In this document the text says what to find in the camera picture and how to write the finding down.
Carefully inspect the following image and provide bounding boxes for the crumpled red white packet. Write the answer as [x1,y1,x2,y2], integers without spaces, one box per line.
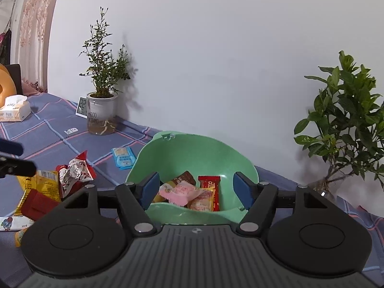
[56,150,97,199]

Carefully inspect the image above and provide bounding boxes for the white blueberry stick packet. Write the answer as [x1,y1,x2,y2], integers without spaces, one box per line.
[0,216,35,232]

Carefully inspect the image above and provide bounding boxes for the dark brown object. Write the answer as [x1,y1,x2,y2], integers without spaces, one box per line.
[6,64,24,96]

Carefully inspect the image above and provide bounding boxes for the maroon gold stick packet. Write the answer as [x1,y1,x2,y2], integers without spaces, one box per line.
[153,171,197,203]

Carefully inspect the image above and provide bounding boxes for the yellow snack packet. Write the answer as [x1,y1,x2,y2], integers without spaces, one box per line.
[16,170,61,216]

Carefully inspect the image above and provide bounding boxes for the blue plaid tablecloth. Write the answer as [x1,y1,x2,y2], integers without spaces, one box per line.
[0,92,384,288]

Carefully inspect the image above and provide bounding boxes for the plain dark red long packet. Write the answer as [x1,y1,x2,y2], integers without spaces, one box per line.
[22,190,60,221]

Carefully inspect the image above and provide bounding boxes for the small orange packet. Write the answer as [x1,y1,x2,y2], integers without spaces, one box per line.
[14,229,29,247]

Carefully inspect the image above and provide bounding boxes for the orange round object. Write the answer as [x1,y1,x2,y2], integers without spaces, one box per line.
[0,63,17,106]

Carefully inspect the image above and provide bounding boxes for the red bar packet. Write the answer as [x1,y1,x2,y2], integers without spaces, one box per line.
[198,176,221,211]

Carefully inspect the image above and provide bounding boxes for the broad-leaf plant in glass vase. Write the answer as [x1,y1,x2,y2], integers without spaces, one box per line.
[293,50,384,203]

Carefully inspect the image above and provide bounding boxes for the small plant in white pot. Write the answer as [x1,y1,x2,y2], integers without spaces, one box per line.
[79,6,133,136]

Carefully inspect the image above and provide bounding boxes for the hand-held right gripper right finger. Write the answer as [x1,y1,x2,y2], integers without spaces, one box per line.
[233,172,326,237]

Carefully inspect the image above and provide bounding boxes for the pink snack packet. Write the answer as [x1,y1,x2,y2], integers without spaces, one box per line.
[159,181,200,207]

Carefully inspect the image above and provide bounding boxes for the white digital clock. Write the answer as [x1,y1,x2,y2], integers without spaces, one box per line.
[78,96,89,117]

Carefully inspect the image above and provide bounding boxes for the pale pink yellow packet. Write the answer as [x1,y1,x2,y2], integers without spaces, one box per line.
[187,187,215,212]

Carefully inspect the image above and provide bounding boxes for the pink floral curtain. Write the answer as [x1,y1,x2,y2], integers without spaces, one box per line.
[18,0,64,94]

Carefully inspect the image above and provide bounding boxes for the white tissue box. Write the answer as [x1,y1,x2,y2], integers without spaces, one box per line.
[0,95,31,122]

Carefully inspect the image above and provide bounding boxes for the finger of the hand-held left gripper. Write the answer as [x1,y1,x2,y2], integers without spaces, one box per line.
[0,156,37,178]
[0,139,24,156]

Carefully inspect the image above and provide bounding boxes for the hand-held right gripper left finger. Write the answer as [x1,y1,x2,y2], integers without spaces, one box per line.
[64,172,160,237]

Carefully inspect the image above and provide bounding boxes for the light blue snack packet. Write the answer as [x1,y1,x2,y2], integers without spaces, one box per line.
[112,146,137,171]

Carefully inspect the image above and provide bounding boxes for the green plastic bowl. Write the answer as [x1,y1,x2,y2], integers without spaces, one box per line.
[125,130,259,225]

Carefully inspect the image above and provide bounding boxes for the metal clothes rack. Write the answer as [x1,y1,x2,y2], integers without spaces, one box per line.
[0,0,16,50]

